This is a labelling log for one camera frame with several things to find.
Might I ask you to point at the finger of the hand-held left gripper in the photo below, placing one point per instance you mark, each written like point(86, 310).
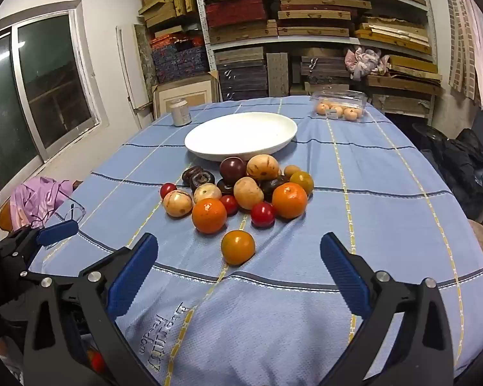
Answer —
point(56, 232)

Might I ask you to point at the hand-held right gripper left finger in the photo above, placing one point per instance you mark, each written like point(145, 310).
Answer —
point(133, 277)

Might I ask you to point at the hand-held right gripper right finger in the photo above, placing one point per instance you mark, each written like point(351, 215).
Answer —
point(344, 277)

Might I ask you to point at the tan round pear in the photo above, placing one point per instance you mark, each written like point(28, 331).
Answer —
point(263, 167)
point(248, 193)
point(178, 203)
point(207, 192)

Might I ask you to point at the red cherry tomato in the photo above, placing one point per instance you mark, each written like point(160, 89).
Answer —
point(228, 204)
point(263, 214)
point(168, 190)

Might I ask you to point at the orange mandarin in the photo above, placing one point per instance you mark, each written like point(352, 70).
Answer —
point(209, 216)
point(289, 200)

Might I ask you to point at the green-yellow mandarin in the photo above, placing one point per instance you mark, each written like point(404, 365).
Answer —
point(302, 182)

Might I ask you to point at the smooth yellow-orange mandarin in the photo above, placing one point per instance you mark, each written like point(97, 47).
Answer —
point(238, 247)

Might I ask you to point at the dark brown water chestnut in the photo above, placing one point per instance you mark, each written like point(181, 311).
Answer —
point(225, 186)
point(203, 179)
point(189, 173)

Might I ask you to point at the small brown kiwi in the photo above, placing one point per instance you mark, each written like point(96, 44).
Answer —
point(292, 170)

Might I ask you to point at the white oval plate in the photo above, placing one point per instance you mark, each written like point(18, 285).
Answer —
point(241, 132)

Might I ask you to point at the pink cloth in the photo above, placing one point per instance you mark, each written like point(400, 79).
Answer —
point(40, 199)

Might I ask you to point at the orange rounded object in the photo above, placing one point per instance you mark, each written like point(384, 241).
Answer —
point(4, 218)

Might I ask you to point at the blue checked tablecloth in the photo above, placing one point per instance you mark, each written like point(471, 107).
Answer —
point(346, 229)

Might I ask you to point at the sliding glass window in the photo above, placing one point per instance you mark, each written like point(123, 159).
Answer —
point(52, 80)

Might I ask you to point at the black bag on chair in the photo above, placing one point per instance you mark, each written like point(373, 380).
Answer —
point(459, 165)

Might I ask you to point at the pale orange persimmon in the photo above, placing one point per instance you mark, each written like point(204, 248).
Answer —
point(351, 113)
point(323, 108)
point(337, 109)

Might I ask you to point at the black round pan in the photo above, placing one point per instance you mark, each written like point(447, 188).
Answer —
point(426, 130)

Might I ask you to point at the white drink can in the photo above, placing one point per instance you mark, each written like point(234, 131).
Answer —
point(180, 113)

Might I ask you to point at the white leaning board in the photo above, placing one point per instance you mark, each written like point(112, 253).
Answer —
point(126, 68)

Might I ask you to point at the clear plastic clamshell box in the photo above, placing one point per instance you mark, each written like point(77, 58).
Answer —
point(338, 97)

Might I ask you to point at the marbled grey panel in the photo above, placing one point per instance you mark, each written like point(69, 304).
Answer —
point(145, 64)

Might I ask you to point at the framed picture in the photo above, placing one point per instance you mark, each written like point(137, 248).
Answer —
point(185, 92)

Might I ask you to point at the stack of dark brown boxes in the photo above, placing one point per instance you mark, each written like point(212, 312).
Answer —
point(326, 72)

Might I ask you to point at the stack of blue patterned boxes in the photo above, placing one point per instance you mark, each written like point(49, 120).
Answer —
point(177, 62)

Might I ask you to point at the upright grey patterned box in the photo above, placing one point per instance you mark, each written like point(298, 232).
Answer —
point(277, 74)

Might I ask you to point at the pink plastic bag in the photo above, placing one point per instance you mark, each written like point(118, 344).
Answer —
point(364, 62)

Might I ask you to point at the stack of yellow flat boxes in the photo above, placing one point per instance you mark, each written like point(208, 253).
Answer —
point(406, 68)

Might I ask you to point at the stack of dark grey boxes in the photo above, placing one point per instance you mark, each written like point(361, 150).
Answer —
point(241, 76)

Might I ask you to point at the stack of tan woven boxes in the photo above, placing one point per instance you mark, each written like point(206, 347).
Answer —
point(161, 8)

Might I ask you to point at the white metal shelf rack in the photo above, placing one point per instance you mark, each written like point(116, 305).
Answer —
point(201, 20)

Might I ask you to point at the stack of tan flat cases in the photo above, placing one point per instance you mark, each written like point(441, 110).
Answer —
point(318, 14)

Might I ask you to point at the beige checked curtain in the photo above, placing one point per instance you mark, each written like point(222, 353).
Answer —
point(463, 40)

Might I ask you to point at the red patterned box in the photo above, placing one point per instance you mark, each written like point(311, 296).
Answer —
point(237, 12)

